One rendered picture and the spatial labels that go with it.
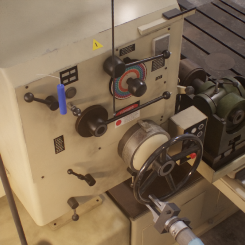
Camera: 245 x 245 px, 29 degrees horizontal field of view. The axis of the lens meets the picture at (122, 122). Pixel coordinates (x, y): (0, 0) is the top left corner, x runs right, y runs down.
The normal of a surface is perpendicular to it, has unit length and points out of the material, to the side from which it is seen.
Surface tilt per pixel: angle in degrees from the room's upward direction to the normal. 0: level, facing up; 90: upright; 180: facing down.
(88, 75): 90
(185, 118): 0
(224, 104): 36
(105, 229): 0
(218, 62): 0
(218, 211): 90
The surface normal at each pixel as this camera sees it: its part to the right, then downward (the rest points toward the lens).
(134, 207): 0.00, -0.73
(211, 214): 0.58, 0.56
